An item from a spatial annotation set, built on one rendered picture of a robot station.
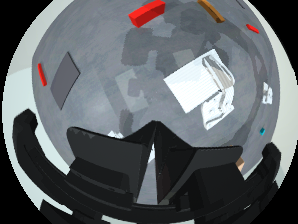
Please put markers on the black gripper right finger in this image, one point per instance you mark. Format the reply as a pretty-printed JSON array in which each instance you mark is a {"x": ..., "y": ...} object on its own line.
[{"x": 175, "y": 161}]

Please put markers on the orange rectangular bar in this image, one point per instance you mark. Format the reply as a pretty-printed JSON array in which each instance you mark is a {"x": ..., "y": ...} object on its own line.
[{"x": 212, "y": 11}]

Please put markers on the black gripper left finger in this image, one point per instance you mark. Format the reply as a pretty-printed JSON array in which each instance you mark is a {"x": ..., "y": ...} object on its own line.
[{"x": 129, "y": 155}]

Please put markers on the red flat bar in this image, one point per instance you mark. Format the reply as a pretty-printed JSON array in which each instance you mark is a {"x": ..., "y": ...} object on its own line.
[{"x": 42, "y": 75}]

